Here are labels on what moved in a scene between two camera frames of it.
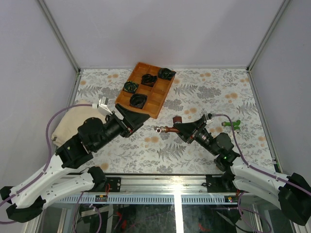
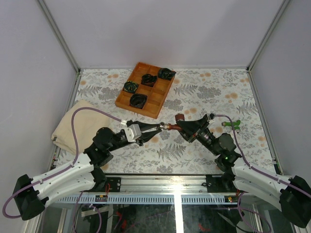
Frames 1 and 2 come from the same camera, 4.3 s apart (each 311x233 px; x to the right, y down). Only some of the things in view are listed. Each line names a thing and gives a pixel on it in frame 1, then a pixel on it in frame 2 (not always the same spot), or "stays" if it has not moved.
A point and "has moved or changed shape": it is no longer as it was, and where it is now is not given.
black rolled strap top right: (165, 73) stays
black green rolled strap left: (130, 87) stays
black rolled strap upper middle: (148, 79) stays
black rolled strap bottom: (138, 100) stays
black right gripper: (186, 130) stays
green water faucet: (235, 124) stays
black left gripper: (133, 121) to (146, 135)
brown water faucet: (176, 120) has moved or changed shape
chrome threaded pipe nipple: (159, 129) has moved or changed shape
